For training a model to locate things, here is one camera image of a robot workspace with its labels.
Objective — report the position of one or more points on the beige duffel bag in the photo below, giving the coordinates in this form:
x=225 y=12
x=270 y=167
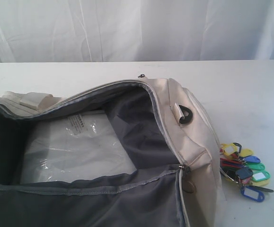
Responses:
x=131 y=153

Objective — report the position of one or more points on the bunch of colourful key tags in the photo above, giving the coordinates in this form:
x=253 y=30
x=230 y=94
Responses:
x=240 y=166

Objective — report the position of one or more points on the clear plastic wrapped package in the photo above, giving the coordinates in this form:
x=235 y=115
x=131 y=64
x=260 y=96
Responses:
x=82 y=146

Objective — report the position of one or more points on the white backdrop curtain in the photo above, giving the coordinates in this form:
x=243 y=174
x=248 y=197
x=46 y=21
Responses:
x=136 y=30

